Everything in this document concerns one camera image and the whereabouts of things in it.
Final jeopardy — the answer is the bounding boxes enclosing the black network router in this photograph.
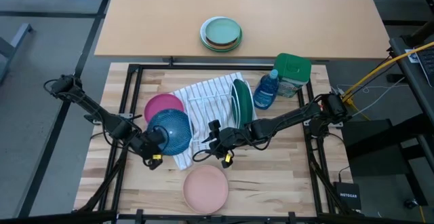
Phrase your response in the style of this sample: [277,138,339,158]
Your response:
[334,181,362,211]

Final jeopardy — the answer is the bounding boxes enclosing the dark side desk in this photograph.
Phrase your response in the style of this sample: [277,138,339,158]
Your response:
[389,35,434,172]

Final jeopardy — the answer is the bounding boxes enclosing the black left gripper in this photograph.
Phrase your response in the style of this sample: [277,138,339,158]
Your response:
[131,130,170,160]

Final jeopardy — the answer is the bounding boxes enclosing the white striped dish towel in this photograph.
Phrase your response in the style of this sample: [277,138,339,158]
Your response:
[171,71,259,171]

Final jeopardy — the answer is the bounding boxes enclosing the dark green plate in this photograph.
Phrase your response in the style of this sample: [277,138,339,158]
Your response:
[231,78,254,130]

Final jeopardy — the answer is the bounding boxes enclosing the pale green plate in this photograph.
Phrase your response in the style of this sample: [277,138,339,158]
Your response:
[205,17,241,47]

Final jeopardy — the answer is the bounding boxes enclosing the green lidded detergent tub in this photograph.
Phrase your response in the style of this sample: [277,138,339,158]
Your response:
[273,52,312,98]

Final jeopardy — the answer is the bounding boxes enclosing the magenta plate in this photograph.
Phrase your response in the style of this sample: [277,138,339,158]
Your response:
[144,93,186,124]

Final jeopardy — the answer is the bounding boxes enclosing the light wooden desk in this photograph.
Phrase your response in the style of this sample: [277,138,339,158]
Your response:
[94,0,391,60]

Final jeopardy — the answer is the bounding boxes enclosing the black metal table frame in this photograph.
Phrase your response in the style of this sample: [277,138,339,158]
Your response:
[73,63,364,224]

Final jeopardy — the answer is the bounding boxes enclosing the white wire dish rack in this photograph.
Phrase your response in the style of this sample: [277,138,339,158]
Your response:
[187,79,256,130]

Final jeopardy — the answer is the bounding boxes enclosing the orange brown plate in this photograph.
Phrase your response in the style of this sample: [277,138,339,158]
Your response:
[205,30,241,51]

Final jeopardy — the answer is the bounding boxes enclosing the yellow cable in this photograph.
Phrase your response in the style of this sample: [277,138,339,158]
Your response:
[341,41,434,103]

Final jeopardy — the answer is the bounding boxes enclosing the white plate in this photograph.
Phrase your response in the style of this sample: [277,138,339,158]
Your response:
[199,16,238,50]

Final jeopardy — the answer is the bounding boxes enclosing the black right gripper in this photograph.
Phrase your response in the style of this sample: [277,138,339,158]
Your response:
[201,128,245,155]

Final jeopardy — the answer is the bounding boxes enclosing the blue patterned plate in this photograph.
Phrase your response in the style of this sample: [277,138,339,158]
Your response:
[146,108,193,156]

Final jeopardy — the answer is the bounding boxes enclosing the peach pink plate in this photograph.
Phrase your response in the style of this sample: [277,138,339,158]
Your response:
[182,164,230,215]

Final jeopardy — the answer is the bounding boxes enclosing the blue dish soap bottle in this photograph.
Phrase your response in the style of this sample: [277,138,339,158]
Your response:
[252,69,280,111]

